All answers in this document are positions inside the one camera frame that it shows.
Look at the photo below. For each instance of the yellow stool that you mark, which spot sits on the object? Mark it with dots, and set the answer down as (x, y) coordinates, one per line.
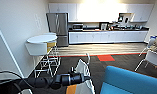
(51, 47)

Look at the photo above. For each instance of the blue sofa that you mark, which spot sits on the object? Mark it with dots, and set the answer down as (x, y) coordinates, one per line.
(130, 81)

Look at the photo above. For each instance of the white lower kitchen cabinets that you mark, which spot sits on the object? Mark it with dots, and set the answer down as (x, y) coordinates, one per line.
(107, 36)

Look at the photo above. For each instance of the white kitchen cabinets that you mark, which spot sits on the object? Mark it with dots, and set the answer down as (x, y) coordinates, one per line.
(64, 10)
(107, 36)

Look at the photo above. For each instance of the white round table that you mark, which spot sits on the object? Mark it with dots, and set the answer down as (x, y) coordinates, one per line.
(39, 43)

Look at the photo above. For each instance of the black microwave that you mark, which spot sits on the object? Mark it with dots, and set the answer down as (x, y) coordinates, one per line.
(77, 26)

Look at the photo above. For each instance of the small dark countertop appliance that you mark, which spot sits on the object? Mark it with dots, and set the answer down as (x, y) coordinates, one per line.
(103, 26)

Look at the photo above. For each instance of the steel refrigerator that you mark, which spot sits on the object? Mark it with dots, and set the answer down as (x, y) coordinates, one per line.
(57, 28)

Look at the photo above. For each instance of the white square table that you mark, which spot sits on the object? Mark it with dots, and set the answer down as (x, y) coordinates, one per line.
(154, 58)

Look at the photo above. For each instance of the dark coffee machine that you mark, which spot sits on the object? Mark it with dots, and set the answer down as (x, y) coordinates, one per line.
(124, 18)

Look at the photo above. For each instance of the white upper kitchen cabinets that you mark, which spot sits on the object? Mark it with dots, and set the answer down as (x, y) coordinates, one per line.
(64, 10)

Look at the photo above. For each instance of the person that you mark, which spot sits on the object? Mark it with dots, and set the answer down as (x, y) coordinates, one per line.
(156, 40)

